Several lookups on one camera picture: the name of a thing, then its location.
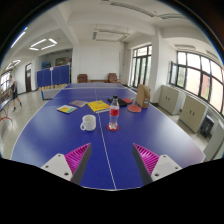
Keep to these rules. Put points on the left brown armchair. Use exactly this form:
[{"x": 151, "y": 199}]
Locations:
[{"x": 82, "y": 78}]

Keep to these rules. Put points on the right brown armchair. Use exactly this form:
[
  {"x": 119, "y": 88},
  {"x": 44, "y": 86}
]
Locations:
[{"x": 112, "y": 78}]

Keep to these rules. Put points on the small colourful booklet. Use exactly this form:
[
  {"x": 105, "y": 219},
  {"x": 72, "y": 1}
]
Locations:
[{"x": 66, "y": 109}]

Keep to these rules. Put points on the near beige cabinet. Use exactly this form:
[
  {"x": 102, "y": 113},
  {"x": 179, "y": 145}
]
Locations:
[{"x": 193, "y": 113}]

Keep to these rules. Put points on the grey brown notebook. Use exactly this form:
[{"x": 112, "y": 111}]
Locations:
[{"x": 78, "y": 103}]

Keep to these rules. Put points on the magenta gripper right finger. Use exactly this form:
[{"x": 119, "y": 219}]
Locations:
[{"x": 151, "y": 166}]

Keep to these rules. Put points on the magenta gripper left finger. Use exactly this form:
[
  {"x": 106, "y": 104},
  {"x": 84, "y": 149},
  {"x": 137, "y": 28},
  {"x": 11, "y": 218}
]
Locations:
[{"x": 70, "y": 166}]

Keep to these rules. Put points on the brown door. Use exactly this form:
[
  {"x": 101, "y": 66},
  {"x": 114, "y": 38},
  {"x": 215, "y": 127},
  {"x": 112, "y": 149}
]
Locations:
[{"x": 28, "y": 77}]

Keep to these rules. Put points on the red round coaster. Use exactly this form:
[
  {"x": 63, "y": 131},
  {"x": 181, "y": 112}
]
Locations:
[{"x": 117, "y": 128}]

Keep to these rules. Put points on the brown paper bag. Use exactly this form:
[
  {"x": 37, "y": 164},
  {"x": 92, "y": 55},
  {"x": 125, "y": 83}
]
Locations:
[{"x": 143, "y": 96}]

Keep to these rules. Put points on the beige cabinet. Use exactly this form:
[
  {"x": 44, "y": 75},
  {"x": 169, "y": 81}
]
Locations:
[
  {"x": 193, "y": 113},
  {"x": 170, "y": 99}
]

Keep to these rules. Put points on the yellow book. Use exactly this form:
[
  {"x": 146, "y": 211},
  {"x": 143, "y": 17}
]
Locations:
[{"x": 98, "y": 106}]

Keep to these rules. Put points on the far beige cabinet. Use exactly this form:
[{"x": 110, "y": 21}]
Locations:
[{"x": 170, "y": 99}]

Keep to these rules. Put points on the white ceramic mug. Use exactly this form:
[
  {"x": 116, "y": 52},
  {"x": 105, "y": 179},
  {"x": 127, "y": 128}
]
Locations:
[{"x": 88, "y": 123}]

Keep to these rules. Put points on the person in dark clothes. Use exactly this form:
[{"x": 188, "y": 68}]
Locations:
[{"x": 13, "y": 91}]

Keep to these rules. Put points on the black waste bin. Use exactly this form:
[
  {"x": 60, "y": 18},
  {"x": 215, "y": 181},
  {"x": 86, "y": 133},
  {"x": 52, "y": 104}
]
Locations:
[{"x": 206, "y": 126}]

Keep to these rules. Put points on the blue folded tennis table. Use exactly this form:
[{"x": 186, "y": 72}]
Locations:
[{"x": 53, "y": 76}]

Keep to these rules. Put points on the brown armchair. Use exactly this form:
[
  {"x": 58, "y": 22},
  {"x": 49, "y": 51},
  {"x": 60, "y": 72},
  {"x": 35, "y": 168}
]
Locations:
[
  {"x": 112, "y": 78},
  {"x": 82, "y": 78}
]

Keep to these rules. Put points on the clear plastic bottle red label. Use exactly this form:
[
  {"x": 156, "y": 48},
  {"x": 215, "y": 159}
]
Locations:
[{"x": 114, "y": 113}]

